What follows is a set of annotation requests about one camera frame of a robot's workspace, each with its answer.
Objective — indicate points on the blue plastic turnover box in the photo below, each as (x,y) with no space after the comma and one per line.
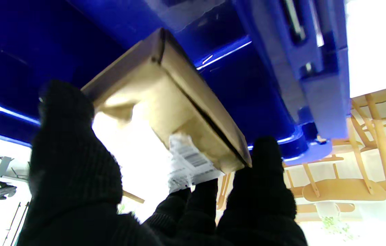
(42,41)

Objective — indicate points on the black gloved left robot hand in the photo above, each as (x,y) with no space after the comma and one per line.
(73,177)

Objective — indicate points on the cardboard package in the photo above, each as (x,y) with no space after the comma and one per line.
(165,102)

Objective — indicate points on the printed room scene backdrop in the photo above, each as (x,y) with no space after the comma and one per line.
(367,153)

